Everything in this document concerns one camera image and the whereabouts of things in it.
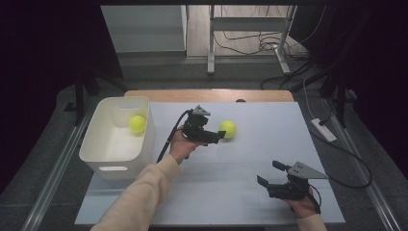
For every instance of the metal floor rail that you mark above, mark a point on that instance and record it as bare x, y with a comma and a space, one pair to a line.
54, 179
375, 192

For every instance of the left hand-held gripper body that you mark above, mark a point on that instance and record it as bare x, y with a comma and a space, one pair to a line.
195, 123

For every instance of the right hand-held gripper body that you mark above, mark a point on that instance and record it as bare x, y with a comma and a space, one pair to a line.
288, 189

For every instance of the person's left hand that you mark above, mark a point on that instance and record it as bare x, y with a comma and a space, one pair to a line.
181, 147

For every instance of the white power strip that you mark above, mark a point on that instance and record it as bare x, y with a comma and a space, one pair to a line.
324, 130

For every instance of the white metal desk frame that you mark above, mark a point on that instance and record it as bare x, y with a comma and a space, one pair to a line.
247, 24

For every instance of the black tripod stand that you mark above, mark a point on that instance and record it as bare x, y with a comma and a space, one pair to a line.
79, 96

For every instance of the white plastic bin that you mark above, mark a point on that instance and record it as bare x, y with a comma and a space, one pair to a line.
109, 144

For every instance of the person's right hand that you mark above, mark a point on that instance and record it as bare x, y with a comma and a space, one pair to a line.
303, 207

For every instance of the yellow tennis ball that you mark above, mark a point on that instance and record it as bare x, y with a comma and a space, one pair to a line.
229, 129
137, 124

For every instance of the white cabinet panel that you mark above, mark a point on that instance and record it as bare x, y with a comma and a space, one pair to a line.
144, 29

